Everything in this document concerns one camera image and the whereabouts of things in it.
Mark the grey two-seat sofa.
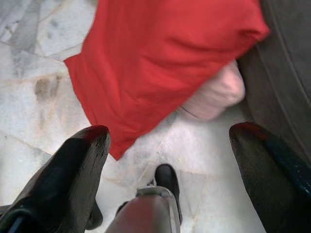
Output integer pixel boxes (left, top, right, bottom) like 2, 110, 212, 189
237, 0, 311, 168

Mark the pale pink pillow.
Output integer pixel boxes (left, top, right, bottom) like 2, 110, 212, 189
178, 59, 245, 122

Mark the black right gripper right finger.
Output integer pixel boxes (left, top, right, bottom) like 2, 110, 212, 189
229, 121, 311, 233

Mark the red pillow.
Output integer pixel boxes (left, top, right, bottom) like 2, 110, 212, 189
63, 0, 271, 161

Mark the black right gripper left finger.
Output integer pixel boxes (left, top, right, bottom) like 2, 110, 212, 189
0, 125, 112, 233

